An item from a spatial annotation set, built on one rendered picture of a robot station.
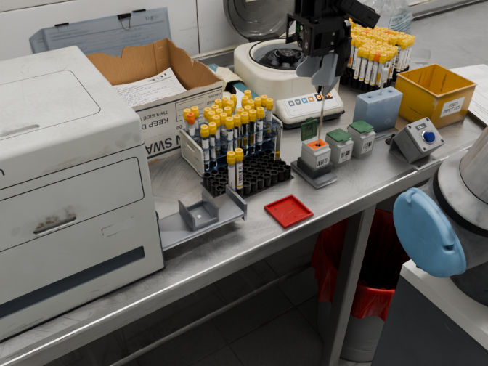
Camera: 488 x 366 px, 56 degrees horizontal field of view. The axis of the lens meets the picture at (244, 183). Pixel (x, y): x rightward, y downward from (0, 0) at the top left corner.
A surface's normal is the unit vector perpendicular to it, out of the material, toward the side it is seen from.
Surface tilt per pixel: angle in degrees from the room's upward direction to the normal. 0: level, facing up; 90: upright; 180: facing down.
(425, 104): 90
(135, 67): 87
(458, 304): 1
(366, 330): 94
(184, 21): 90
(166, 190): 0
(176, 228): 0
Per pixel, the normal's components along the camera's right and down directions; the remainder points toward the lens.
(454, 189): -0.60, -0.30
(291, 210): 0.00, -0.78
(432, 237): -0.92, 0.33
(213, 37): 0.54, 0.53
